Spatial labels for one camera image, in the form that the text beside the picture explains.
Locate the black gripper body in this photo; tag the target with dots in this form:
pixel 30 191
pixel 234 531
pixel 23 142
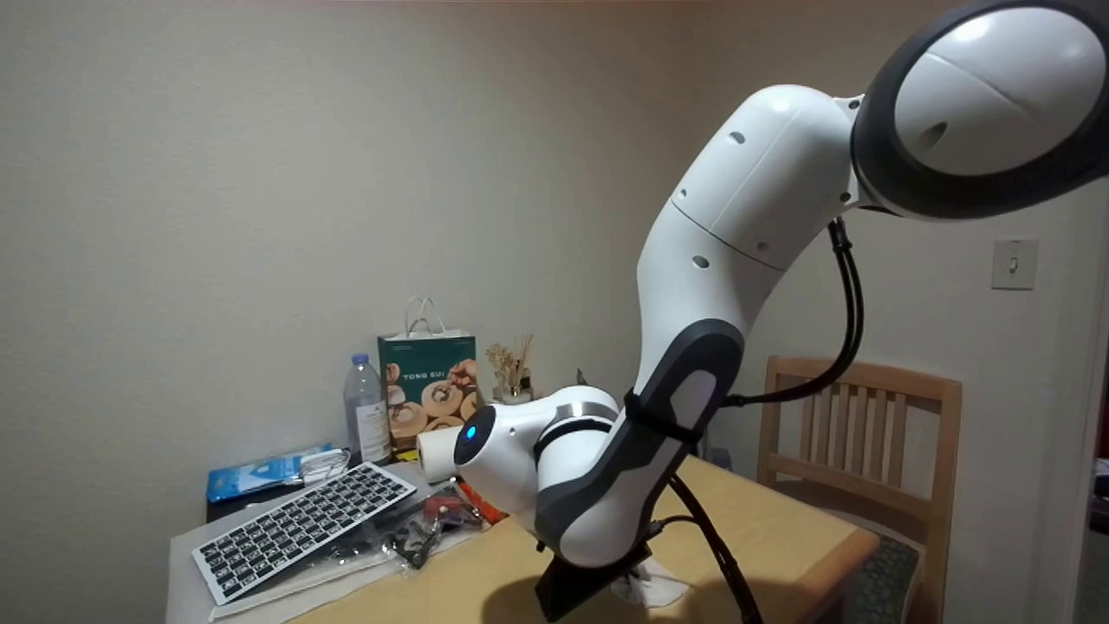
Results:
pixel 564 587

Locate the white cloth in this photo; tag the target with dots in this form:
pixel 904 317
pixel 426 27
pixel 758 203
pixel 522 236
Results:
pixel 648 591

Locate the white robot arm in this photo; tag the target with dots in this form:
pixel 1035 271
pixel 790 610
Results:
pixel 988 107

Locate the red snack packet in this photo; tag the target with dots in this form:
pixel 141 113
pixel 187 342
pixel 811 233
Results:
pixel 482 508

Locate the white paper towel roll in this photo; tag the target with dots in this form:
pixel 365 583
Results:
pixel 437 452

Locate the wooden chopsticks bundle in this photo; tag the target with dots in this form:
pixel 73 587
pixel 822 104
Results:
pixel 511 368

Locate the green doughnut paper bag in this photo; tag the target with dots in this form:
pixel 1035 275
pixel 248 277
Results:
pixel 426 376

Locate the clear plastic water bottle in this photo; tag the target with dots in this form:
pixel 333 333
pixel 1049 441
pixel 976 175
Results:
pixel 365 411

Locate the blue wet wipes packet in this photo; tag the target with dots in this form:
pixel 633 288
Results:
pixel 270 476

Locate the white keyboard with dark keys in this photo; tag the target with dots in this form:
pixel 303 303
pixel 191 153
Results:
pixel 255 553

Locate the wooden chair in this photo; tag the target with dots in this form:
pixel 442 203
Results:
pixel 880 449

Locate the white wall light switch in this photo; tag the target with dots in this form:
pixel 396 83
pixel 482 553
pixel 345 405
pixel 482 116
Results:
pixel 1014 264

